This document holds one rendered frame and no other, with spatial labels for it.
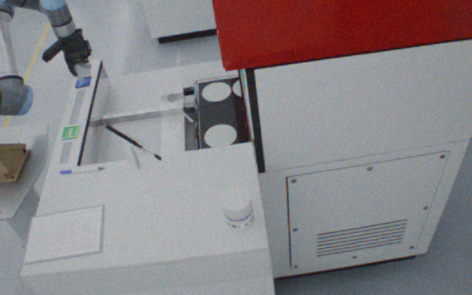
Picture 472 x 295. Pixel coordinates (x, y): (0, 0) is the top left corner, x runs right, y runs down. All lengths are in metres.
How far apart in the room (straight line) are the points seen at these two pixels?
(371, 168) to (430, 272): 0.84
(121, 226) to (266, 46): 0.58
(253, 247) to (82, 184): 0.53
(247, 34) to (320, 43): 0.18
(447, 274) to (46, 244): 1.67
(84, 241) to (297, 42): 0.73
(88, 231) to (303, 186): 0.69
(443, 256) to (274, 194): 1.03
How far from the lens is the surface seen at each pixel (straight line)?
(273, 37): 1.06
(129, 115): 1.64
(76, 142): 1.45
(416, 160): 1.53
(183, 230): 1.13
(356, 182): 1.52
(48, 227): 1.27
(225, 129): 1.41
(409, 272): 2.17
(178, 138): 1.45
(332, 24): 1.07
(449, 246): 2.28
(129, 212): 1.20
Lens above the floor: 1.90
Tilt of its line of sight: 43 degrees down
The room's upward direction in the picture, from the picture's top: 10 degrees counter-clockwise
